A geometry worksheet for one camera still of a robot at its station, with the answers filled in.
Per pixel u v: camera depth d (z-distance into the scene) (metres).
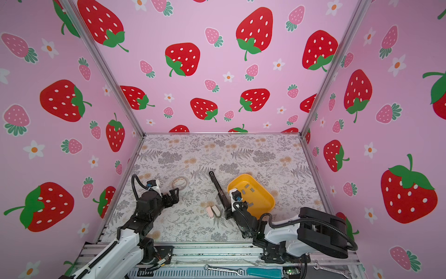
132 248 0.57
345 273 0.70
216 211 0.84
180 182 0.98
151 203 0.65
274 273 0.69
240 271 0.70
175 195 0.79
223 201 0.71
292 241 0.59
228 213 0.70
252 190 0.93
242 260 0.73
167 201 0.76
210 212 0.84
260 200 0.89
